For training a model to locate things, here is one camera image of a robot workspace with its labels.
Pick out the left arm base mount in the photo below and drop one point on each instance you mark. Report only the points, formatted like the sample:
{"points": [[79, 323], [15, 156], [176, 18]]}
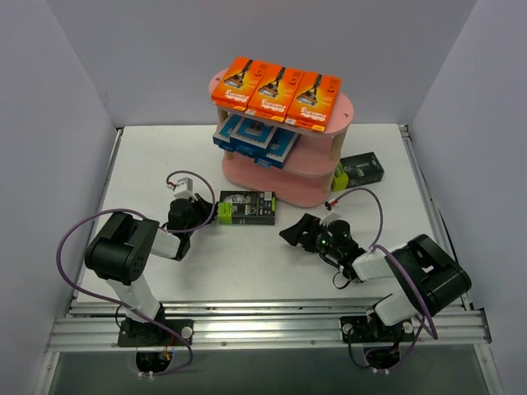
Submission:
{"points": [[135, 335]]}

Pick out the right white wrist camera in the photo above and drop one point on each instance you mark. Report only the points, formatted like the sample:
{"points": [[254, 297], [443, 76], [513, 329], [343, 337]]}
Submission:
{"points": [[332, 213]]}

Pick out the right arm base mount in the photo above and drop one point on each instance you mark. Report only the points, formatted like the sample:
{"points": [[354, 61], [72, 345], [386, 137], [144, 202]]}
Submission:
{"points": [[372, 345]]}

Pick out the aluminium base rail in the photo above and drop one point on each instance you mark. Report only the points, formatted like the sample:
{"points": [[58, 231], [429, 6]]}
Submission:
{"points": [[257, 325]]}

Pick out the blue razor box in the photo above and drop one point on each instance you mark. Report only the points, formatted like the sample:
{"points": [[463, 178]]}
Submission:
{"points": [[222, 136], [253, 137], [281, 146]]}

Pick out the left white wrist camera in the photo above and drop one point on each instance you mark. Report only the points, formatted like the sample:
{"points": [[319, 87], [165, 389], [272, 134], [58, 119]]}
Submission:
{"points": [[182, 188]]}

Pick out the pink three-tier shelf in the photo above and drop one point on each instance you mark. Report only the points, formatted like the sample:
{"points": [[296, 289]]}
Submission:
{"points": [[305, 179]]}

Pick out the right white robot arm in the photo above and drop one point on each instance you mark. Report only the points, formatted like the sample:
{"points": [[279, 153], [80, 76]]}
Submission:
{"points": [[429, 278]]}

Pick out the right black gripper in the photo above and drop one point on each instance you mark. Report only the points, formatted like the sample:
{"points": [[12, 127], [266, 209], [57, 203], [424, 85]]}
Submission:
{"points": [[311, 234]]}

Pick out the black green razor box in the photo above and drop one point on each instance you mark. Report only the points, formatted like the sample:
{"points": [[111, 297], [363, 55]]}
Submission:
{"points": [[356, 171], [247, 208]]}

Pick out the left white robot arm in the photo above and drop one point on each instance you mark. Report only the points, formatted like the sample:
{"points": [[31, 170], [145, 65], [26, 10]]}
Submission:
{"points": [[119, 252]]}

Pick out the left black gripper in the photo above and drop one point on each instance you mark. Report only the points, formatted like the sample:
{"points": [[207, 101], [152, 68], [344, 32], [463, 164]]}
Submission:
{"points": [[199, 209]]}

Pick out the small orange razor box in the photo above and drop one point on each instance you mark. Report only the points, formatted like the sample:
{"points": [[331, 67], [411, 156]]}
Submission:
{"points": [[313, 101]]}

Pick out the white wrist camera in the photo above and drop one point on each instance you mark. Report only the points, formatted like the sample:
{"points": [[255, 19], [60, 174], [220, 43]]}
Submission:
{"points": [[332, 213], [182, 188]]}

